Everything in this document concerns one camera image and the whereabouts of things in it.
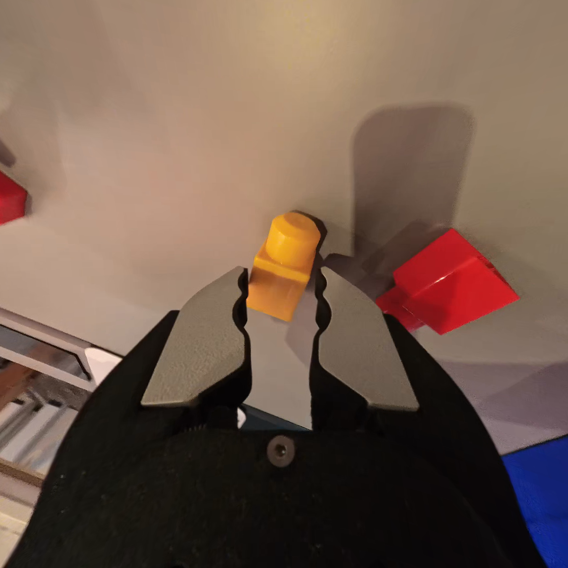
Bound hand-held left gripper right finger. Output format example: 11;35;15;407
311;265;420;412

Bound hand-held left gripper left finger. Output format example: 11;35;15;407
141;265;253;409

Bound orange one-stud toy block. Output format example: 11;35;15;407
246;212;321;322

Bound red two-stud toy block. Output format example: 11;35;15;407
376;228;520;335

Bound red one-stud toy block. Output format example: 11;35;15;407
0;171;28;225

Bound blue plastic bin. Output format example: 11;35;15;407
501;437;568;568

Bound grey metal frame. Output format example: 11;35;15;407
0;306;122;393

